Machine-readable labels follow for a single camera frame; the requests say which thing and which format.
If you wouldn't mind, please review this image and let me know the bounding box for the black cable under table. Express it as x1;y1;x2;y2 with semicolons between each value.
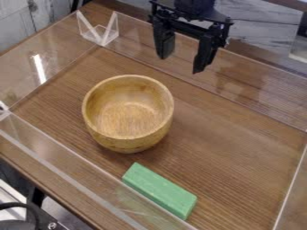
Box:
0;202;42;230

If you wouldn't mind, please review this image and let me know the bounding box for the brown wooden bowl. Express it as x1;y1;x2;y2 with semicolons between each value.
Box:
82;75;174;154

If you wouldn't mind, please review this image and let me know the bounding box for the clear acrylic corner bracket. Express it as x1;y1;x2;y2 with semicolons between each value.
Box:
76;11;119;47

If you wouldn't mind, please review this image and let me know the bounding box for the green rectangular block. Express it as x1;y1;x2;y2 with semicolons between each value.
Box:
123;163;198;220

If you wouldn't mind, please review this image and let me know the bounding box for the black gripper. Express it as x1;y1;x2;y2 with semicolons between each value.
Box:
150;0;234;74

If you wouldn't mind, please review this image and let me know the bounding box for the clear acrylic front wall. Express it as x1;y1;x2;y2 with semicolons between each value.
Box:
0;111;198;230

